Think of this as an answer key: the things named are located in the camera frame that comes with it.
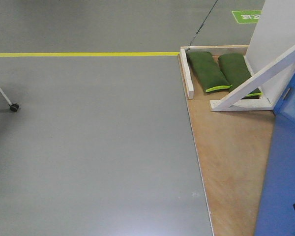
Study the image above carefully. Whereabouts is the blue door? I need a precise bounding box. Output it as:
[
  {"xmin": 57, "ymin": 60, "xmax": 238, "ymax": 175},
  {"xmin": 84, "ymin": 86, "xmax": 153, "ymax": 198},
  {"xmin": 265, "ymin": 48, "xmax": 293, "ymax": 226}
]
[{"xmin": 254, "ymin": 73, "xmax": 295, "ymax": 236}]

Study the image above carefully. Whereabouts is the green sandbag left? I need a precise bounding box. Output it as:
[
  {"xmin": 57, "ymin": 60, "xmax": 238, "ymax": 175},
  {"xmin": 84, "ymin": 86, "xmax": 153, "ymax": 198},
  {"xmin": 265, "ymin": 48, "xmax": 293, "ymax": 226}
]
[{"xmin": 187, "ymin": 51, "xmax": 232, "ymax": 93}]

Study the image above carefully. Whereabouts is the green sandbag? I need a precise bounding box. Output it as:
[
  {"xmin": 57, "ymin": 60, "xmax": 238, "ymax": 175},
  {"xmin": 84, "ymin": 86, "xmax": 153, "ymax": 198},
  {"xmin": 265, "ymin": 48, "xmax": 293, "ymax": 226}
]
[
  {"xmin": 187, "ymin": 51, "xmax": 232, "ymax": 93},
  {"xmin": 218, "ymin": 53, "xmax": 251, "ymax": 92}
]

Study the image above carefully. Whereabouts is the white wooden brace far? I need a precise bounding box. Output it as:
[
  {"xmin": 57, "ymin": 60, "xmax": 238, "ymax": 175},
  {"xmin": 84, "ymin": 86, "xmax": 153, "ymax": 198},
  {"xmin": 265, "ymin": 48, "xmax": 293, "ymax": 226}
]
[{"xmin": 209, "ymin": 37, "xmax": 295, "ymax": 112}]

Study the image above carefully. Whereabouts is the plywood base platform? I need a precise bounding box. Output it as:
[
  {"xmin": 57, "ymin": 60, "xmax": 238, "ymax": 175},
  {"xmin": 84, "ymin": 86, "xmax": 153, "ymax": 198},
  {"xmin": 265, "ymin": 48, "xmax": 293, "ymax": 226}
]
[{"xmin": 177, "ymin": 44, "xmax": 276, "ymax": 236}]

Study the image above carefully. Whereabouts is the green sandbag right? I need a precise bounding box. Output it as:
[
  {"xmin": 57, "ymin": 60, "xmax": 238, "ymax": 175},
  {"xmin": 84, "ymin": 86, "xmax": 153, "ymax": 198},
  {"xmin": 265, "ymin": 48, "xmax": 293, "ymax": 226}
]
[{"xmin": 218, "ymin": 53, "xmax": 251, "ymax": 92}]

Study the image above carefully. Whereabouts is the green floor sign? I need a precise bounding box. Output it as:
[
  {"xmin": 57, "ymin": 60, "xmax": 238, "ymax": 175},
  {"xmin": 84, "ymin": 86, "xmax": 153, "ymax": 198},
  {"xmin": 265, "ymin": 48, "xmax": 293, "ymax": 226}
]
[{"xmin": 232, "ymin": 10, "xmax": 262, "ymax": 24}]

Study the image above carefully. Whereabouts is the yellow floor tape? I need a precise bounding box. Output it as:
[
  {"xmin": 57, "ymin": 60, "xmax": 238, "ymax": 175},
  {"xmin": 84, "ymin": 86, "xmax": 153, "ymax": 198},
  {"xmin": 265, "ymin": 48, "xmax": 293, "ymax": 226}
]
[{"xmin": 0, "ymin": 52, "xmax": 179, "ymax": 58}]

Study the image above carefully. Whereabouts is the white edge rail far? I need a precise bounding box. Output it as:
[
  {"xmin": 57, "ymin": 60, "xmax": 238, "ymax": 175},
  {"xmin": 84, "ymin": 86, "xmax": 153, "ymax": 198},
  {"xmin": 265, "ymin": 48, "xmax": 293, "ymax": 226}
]
[{"xmin": 178, "ymin": 45, "xmax": 254, "ymax": 99}]

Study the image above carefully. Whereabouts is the dark guy cord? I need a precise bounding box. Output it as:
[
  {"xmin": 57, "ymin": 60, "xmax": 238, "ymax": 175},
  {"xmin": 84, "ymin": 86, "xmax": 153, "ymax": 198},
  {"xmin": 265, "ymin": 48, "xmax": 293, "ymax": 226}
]
[{"xmin": 188, "ymin": 0, "xmax": 219, "ymax": 47}]

